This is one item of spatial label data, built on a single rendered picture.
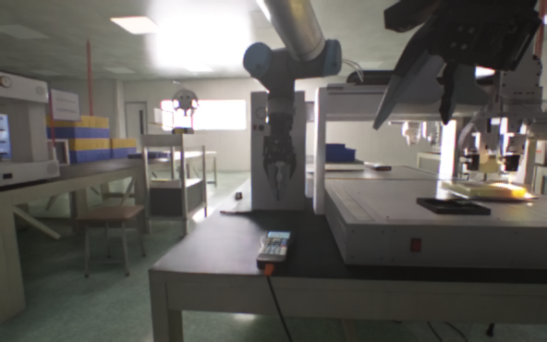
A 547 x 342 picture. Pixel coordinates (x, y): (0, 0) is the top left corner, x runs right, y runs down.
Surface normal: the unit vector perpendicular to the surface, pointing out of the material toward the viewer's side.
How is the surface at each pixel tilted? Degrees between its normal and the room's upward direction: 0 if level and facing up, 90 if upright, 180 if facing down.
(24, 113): 90
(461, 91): 124
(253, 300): 90
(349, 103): 90
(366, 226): 90
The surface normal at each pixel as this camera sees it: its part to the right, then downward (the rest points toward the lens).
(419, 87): -0.64, -0.37
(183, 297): -0.07, 0.12
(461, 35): -0.86, 0.11
